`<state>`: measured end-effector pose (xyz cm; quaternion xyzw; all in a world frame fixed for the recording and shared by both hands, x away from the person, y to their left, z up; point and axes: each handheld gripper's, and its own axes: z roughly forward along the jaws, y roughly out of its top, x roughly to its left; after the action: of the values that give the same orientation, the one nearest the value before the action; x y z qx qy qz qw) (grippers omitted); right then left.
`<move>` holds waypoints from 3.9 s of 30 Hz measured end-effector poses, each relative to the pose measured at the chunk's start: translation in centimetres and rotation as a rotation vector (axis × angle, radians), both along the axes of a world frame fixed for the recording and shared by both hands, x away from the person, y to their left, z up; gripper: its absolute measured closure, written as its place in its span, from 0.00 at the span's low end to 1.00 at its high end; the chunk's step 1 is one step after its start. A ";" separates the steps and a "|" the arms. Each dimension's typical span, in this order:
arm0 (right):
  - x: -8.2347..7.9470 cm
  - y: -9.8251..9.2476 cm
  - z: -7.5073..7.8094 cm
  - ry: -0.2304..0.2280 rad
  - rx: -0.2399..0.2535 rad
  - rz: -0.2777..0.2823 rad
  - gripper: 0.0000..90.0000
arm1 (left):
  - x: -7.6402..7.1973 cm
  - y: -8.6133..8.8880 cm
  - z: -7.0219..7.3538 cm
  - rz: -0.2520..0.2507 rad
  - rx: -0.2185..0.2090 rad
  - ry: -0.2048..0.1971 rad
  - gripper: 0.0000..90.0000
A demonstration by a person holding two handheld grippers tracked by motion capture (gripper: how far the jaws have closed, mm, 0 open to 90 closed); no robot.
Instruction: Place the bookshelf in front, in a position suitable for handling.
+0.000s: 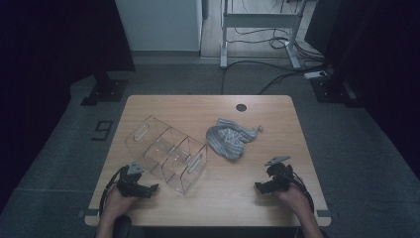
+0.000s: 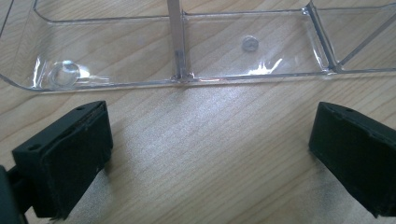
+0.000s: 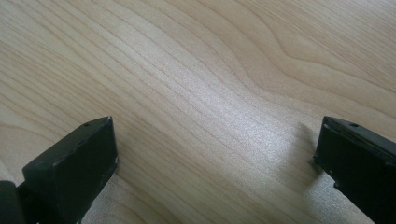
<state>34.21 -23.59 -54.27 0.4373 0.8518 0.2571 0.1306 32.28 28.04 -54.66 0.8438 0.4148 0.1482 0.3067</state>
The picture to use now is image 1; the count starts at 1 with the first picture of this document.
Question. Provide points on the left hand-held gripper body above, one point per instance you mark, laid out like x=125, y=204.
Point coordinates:
x=130, y=183

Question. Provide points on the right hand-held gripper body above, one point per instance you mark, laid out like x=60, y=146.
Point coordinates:
x=282, y=177

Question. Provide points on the clear acrylic divided organizer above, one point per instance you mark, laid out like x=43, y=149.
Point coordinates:
x=165, y=152

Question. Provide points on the grey striped cloth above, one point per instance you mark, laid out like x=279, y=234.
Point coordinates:
x=228, y=140

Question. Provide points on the person's left hand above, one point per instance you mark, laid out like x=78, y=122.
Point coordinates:
x=117, y=205

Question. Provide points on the person's right hand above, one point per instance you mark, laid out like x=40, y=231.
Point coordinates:
x=297, y=198

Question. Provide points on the grey tape strip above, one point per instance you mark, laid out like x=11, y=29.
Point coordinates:
x=89, y=213
x=324, y=213

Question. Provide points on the black round table grommet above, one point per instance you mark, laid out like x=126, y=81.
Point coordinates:
x=241, y=107

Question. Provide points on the black stand base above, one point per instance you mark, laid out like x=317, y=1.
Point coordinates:
x=107, y=91
x=332, y=91

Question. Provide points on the white power strip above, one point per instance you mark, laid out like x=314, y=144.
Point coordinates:
x=315, y=75

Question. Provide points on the dark curtain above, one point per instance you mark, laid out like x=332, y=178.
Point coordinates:
x=49, y=66
x=379, y=49

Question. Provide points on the white cabinet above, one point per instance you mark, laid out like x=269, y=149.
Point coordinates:
x=158, y=23

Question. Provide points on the white metal desk frame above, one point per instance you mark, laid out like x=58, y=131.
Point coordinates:
x=261, y=20

